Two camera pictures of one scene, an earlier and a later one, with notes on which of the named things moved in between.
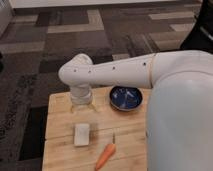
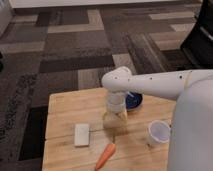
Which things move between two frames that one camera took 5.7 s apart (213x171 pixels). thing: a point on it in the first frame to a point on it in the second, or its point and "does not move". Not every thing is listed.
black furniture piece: x=200 y=37 does not move
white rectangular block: x=81 y=134 does not move
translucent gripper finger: x=74 y=108 to x=107 y=120
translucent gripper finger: x=91 y=106 to x=123 y=116
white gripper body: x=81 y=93 to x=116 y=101
